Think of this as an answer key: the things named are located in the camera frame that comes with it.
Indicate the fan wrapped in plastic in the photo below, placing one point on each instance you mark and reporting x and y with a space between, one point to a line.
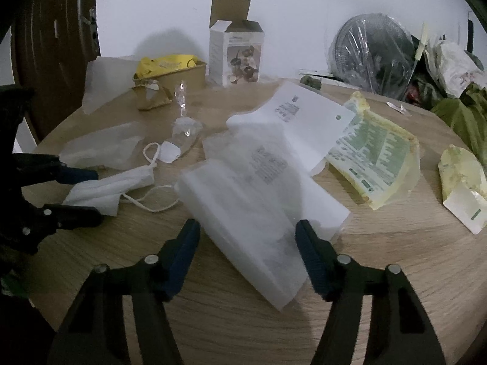
365 53

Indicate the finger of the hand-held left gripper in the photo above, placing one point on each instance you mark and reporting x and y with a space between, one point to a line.
76 216
80 175

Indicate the large frosted plastic bag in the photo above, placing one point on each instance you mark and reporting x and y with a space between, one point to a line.
243 213

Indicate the small white paper scrap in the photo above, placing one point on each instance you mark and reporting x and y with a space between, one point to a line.
395 107

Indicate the translucent plastic bag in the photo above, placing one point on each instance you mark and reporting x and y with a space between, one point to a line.
102 148

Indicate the dark green crumpled scrap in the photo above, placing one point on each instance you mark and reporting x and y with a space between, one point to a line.
311 81

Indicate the twisted clear plastic wrapper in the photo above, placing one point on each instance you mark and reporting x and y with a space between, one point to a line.
181 99

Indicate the white plastic bag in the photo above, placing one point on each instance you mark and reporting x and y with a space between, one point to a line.
449 64

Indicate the torn brown cardboard piece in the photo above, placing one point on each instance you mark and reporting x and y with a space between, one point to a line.
150 99

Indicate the white printed paper sheet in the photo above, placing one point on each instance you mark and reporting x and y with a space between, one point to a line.
304 121

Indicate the brown wooden door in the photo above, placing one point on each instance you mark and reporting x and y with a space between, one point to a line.
53 57

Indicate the crumpled clear plastic wrapper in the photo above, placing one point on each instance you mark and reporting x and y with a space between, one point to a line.
186 133

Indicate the pale yellow paper strip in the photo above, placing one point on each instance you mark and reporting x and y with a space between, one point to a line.
421 42

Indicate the white product box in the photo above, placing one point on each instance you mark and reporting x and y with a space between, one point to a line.
236 61

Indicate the torn yellow package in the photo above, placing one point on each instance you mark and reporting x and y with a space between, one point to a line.
460 182

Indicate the yellow green printed bag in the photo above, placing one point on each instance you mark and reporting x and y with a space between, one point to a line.
373 152

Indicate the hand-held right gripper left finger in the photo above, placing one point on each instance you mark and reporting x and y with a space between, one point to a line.
182 258

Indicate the green cloth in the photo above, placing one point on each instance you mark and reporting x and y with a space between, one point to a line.
468 114

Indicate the white face mask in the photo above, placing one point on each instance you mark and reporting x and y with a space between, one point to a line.
110 188

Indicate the brown cardboard tray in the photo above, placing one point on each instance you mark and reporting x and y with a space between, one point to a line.
182 78

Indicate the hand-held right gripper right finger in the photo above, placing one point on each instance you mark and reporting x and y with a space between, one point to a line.
310 254

